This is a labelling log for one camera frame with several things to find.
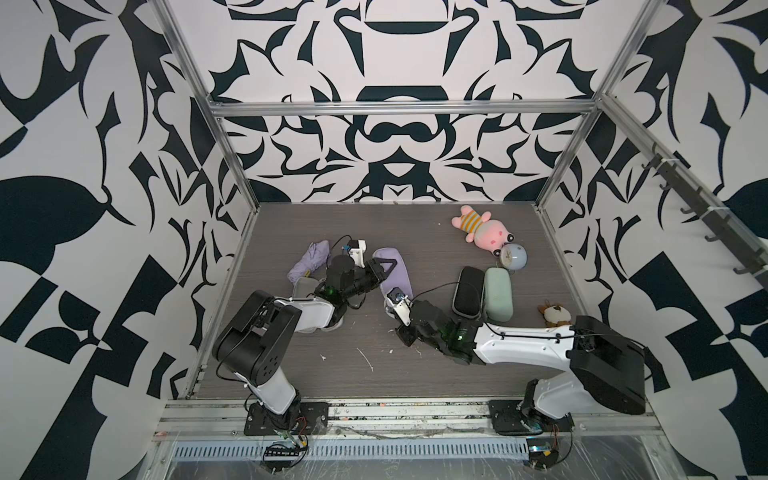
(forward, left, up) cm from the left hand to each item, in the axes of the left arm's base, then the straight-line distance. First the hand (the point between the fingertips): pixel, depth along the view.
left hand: (395, 258), depth 86 cm
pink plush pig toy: (+18, -31, -9) cm, 37 cm away
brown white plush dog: (-13, -47, -13) cm, 50 cm away
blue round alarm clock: (+5, -38, -8) cm, 39 cm away
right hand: (-13, +2, -5) cm, 14 cm away
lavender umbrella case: (-5, -1, -2) cm, 5 cm away
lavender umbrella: (+9, +26, -11) cm, 29 cm away
